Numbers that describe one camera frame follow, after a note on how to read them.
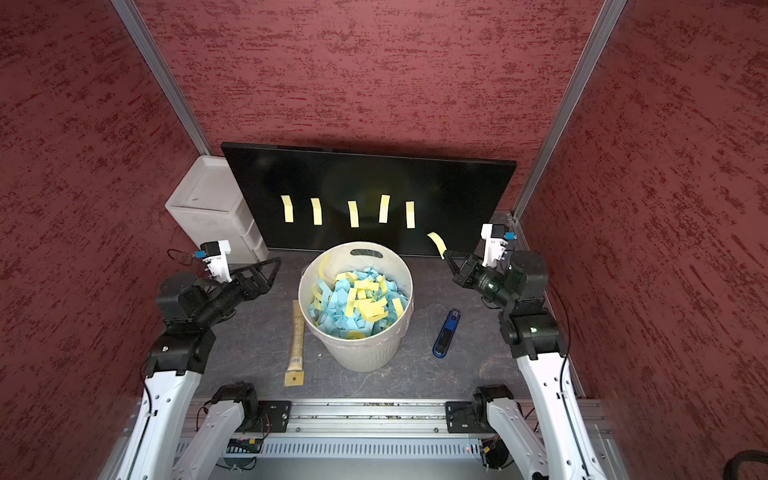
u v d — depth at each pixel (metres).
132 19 0.71
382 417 0.76
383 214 0.70
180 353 0.47
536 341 0.45
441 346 0.83
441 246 0.67
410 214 0.71
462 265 0.65
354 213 0.71
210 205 0.90
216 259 0.59
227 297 0.58
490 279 0.56
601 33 0.74
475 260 0.56
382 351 0.78
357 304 0.69
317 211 0.71
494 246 0.58
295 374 0.81
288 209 0.70
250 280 0.59
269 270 0.63
